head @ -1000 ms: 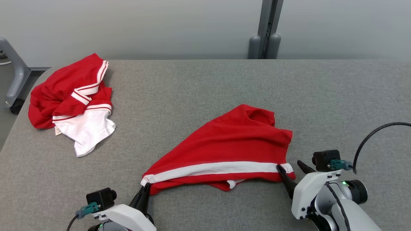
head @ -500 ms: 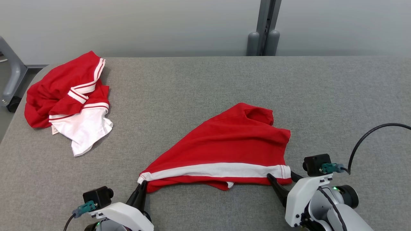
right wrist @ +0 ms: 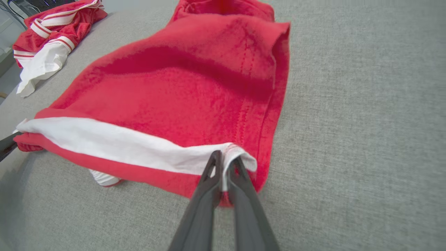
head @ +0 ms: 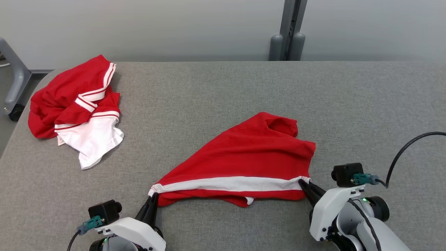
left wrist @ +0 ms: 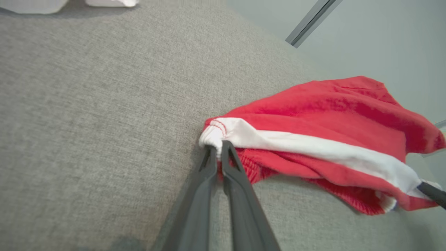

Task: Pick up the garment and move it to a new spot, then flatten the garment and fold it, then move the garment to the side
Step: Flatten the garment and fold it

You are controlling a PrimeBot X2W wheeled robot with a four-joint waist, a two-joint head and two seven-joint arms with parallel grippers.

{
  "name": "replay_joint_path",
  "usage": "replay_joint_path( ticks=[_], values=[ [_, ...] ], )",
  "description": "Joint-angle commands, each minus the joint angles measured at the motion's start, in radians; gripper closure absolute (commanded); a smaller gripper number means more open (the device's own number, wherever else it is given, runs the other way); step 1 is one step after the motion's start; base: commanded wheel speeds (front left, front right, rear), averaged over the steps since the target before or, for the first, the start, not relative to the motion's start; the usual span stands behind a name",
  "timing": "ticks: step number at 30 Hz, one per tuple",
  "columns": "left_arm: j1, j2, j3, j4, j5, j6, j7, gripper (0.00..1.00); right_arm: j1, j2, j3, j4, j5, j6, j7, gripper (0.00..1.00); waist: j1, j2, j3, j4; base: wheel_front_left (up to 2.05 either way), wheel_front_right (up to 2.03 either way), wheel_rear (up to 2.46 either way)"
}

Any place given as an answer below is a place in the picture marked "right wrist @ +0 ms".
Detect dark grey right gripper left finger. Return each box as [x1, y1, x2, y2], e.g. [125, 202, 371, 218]
[168, 151, 222, 251]

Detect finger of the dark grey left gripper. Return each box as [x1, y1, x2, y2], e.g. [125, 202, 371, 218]
[0, 132, 22, 162]

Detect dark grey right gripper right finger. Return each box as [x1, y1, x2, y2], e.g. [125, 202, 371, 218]
[228, 157, 280, 251]

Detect red shorts with white stripe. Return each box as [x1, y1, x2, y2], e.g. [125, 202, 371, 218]
[13, 0, 291, 208]

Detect red Bulls jersey white sleeves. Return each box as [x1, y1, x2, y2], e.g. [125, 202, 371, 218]
[12, 0, 108, 98]

